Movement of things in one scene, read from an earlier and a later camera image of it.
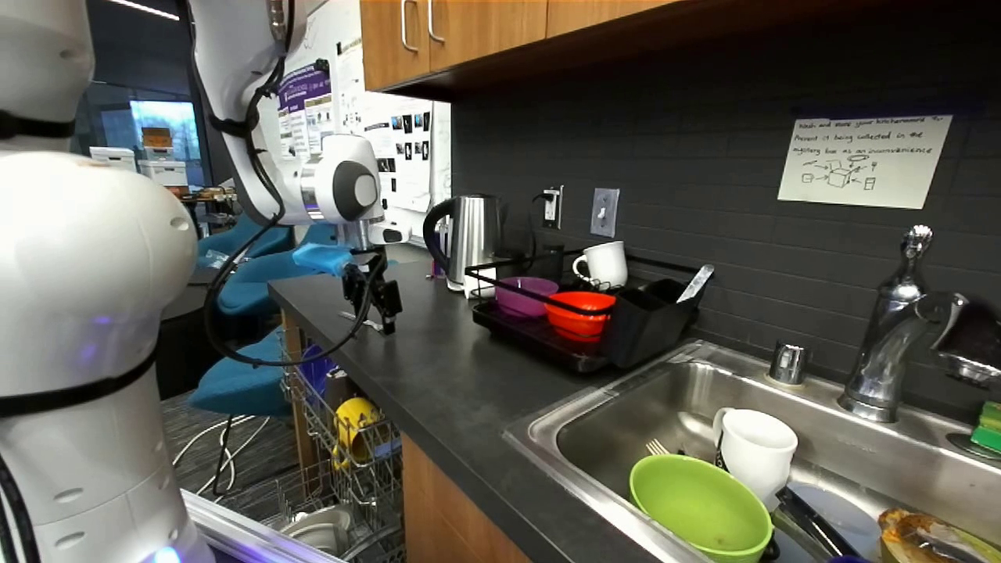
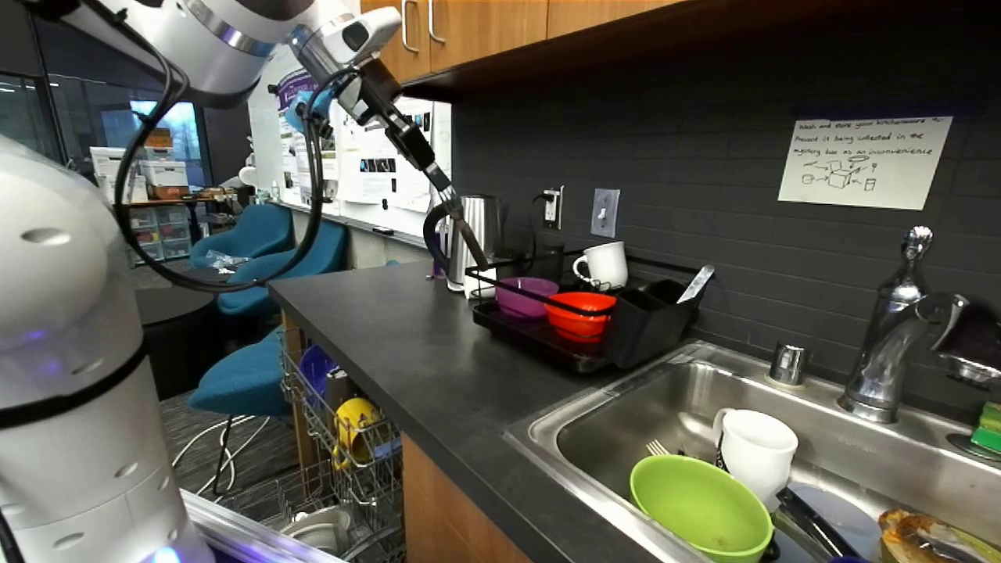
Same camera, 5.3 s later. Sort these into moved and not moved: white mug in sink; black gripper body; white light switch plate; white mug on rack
Moved: black gripper body
Not moved: white mug in sink; white mug on rack; white light switch plate
